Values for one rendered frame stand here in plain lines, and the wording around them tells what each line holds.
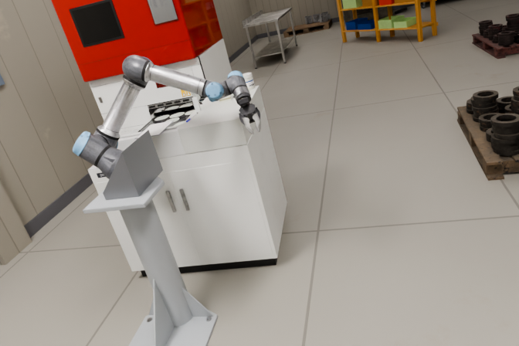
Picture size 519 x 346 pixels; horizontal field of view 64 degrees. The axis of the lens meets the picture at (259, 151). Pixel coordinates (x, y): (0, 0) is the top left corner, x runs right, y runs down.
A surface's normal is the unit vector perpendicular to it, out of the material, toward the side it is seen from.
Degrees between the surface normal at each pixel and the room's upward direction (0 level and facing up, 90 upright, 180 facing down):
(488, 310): 0
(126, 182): 90
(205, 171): 90
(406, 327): 0
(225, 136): 90
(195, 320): 0
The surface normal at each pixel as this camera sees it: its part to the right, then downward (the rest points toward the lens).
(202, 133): -0.15, 0.41
